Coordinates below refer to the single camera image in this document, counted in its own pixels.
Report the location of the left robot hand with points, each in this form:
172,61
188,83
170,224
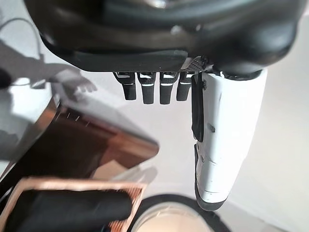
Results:
157,36

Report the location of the black cloth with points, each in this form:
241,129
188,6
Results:
72,210

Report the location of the rectangular wicker basket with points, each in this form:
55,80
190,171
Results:
72,182

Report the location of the round glass washing machine door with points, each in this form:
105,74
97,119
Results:
173,217

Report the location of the brown wooden stand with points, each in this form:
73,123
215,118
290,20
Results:
84,145

